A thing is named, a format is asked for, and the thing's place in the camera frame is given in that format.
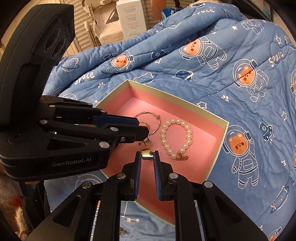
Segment gold watch with dark face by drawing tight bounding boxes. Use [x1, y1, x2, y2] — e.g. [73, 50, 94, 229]
[141, 149, 154, 161]

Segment green jewelry box pink inside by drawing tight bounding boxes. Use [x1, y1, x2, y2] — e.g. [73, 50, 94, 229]
[94, 80, 229, 227]

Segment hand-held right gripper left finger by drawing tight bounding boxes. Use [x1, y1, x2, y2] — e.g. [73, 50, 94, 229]
[26, 151, 142, 241]

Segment tall white carton box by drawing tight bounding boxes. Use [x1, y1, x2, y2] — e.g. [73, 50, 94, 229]
[116, 0, 147, 41]

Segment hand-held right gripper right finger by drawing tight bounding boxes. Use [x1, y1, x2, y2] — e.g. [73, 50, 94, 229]
[153, 151, 269, 241]

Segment blue tissue package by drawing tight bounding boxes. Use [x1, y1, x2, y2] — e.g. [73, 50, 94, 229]
[161, 7, 184, 20]

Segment white louvered closet door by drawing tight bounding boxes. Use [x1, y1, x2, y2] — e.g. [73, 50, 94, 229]
[62, 0, 102, 58]

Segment white pearl bracelet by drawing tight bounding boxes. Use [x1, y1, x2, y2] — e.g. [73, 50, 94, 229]
[160, 119, 193, 162]

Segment blue astronaut bear printed blanket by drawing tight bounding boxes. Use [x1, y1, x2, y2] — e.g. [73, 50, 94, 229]
[44, 0, 296, 241]

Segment white baby high chair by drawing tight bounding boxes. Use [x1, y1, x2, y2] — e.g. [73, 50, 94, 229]
[83, 0, 123, 47]

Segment beige furry plush toy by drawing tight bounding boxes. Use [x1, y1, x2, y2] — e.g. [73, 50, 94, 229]
[0, 174, 27, 235]

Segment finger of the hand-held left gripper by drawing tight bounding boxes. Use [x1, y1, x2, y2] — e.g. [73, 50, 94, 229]
[39, 95, 139, 127]
[39, 118, 149, 149]

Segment thin metal bangle bracelet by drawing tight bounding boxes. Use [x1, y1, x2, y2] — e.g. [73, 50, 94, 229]
[135, 111, 162, 136]

